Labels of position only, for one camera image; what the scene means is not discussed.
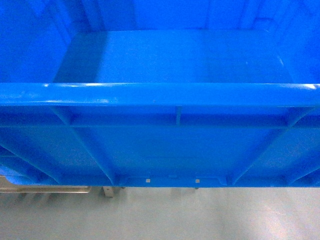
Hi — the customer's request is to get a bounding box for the large blue plastic crate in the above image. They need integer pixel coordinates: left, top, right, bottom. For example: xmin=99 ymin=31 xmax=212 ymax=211
xmin=0 ymin=0 xmax=320 ymax=188

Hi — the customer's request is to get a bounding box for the steel roller shelf frame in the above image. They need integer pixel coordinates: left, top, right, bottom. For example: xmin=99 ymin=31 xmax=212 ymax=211
xmin=0 ymin=174 xmax=116 ymax=199

